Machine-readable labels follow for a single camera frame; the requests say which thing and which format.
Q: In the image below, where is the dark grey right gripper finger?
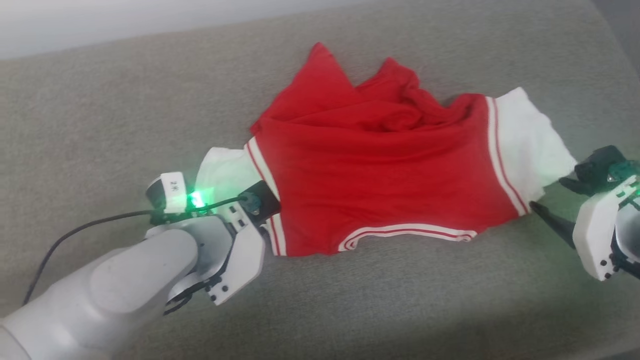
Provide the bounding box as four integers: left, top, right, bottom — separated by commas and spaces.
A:
530, 201, 577, 249
559, 145, 626, 197

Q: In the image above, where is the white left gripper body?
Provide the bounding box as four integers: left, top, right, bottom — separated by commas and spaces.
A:
164, 192, 267, 315

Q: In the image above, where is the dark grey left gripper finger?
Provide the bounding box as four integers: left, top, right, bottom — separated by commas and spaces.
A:
239, 180, 282, 223

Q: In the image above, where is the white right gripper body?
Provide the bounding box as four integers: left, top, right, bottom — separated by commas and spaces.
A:
572, 159, 640, 282

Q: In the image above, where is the red and white shirt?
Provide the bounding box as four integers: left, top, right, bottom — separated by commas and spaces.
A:
194, 42, 578, 257

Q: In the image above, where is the grey fabric sofa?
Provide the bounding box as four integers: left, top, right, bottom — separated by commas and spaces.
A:
0, 0, 640, 360

